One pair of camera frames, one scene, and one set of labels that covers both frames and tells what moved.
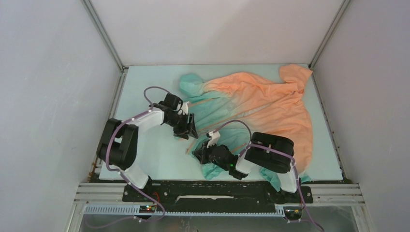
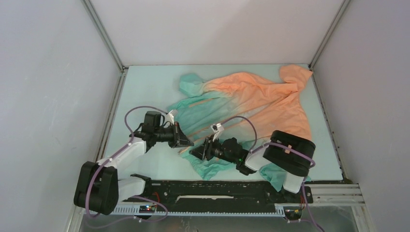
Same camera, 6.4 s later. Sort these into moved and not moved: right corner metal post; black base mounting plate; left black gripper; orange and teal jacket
Moved: left black gripper
Not moved: right corner metal post; black base mounting plate; orange and teal jacket
